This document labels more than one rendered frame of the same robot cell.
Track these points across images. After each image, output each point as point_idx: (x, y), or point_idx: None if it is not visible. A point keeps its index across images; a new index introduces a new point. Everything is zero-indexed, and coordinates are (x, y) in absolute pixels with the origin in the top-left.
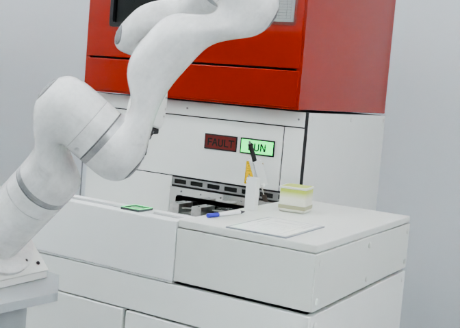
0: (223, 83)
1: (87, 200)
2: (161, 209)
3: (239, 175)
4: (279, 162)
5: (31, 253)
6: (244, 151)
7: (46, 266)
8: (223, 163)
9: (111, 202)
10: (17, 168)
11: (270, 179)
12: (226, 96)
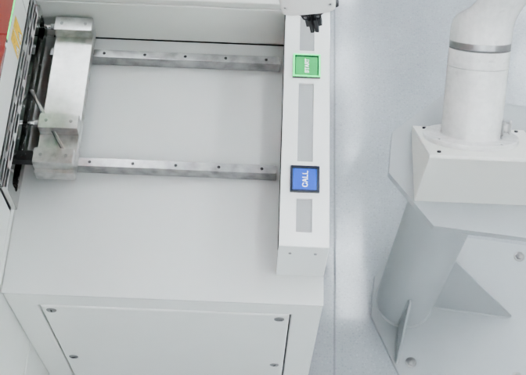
0: None
1: (298, 138)
2: (7, 223)
3: (13, 62)
4: None
5: (431, 126)
6: (8, 34)
7: (413, 126)
8: (5, 78)
9: (289, 109)
10: (500, 56)
11: (21, 17)
12: (10, 3)
